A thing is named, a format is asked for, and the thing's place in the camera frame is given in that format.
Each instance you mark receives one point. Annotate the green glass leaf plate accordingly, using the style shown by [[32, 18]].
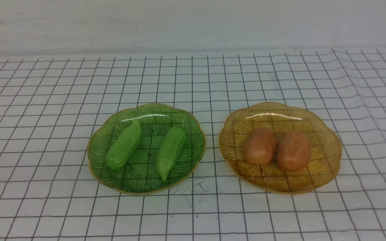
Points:
[[139, 175]]

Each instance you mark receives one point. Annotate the orange potato toy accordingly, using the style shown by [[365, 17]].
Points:
[[294, 151], [260, 146]]

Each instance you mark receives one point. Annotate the amber glass leaf plate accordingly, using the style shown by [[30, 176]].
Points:
[[326, 148]]

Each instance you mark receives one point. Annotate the green cucumber toy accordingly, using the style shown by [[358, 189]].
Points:
[[124, 146], [169, 151]]

